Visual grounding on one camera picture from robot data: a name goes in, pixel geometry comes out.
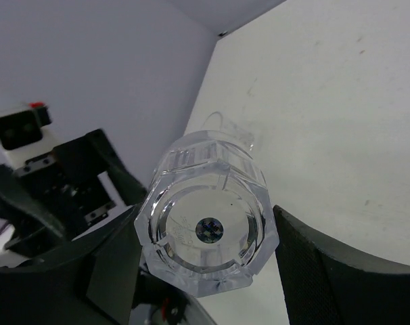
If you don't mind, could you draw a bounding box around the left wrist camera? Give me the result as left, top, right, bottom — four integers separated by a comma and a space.
0, 102, 60, 175

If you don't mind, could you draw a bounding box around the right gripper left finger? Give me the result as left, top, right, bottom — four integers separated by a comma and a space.
0, 207, 212, 324

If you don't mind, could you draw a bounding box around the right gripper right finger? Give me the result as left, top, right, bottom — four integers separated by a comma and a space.
273, 206, 410, 324

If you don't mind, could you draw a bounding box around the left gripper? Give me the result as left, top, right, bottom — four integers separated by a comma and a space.
0, 129, 147, 251

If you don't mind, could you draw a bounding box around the clear faceted glass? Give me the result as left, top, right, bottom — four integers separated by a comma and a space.
202, 111, 255, 152
135, 130, 279, 297

